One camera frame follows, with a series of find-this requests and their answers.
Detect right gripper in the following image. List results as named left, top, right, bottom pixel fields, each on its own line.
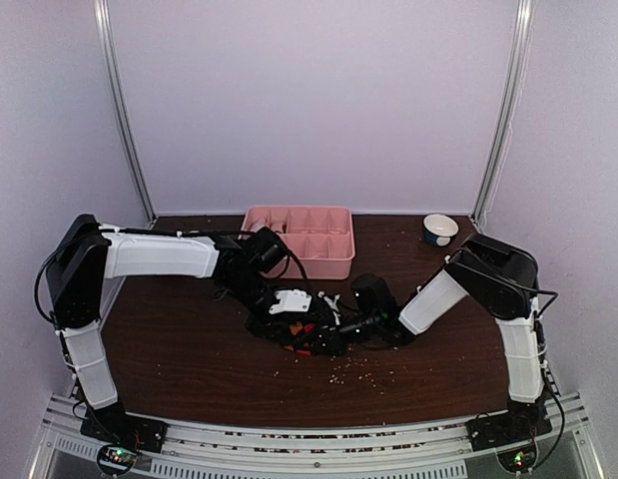
left=302, top=315, right=382, bottom=360

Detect argyle black red sock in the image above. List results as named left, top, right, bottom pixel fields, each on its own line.
left=284, top=322, right=316, bottom=356

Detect pink divided organizer tray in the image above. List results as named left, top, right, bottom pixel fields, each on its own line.
left=242, top=206, right=355, bottom=280

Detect beige striped sock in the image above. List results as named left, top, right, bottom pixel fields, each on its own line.
left=270, top=221, right=288, bottom=235

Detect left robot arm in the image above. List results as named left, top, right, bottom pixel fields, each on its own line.
left=35, top=215, right=311, bottom=443

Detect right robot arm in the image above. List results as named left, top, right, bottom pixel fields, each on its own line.
left=307, top=234, right=558, bottom=441

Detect rolled socks in tray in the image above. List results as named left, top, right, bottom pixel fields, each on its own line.
left=245, top=219, right=267, bottom=233

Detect white and teal bowl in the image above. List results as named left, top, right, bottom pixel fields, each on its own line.
left=422, top=214, right=459, bottom=247

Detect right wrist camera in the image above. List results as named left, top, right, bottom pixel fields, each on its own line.
left=317, top=290, right=342, bottom=325

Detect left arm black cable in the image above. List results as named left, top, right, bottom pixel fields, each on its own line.
left=118, top=227, right=309, bottom=300

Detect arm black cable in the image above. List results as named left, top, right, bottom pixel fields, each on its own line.
left=457, top=248, right=560, bottom=320
left=118, top=227, right=309, bottom=300

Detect aluminium front rail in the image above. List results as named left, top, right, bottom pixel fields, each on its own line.
left=24, top=393, right=611, bottom=478

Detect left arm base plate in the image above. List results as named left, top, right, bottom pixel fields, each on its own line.
left=80, top=414, right=168, bottom=476

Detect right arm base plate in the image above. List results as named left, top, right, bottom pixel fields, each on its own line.
left=466, top=411, right=552, bottom=475

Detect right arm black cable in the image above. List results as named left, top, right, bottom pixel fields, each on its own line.
left=457, top=248, right=560, bottom=320

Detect left aluminium frame post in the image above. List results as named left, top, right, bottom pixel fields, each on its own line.
left=93, top=0, right=157, bottom=225

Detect aluminium frame post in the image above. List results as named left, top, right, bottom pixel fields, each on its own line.
left=93, top=0, right=157, bottom=225
left=471, top=0, right=536, bottom=231

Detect right aluminium frame post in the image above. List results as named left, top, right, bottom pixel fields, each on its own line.
left=471, top=0, right=536, bottom=231

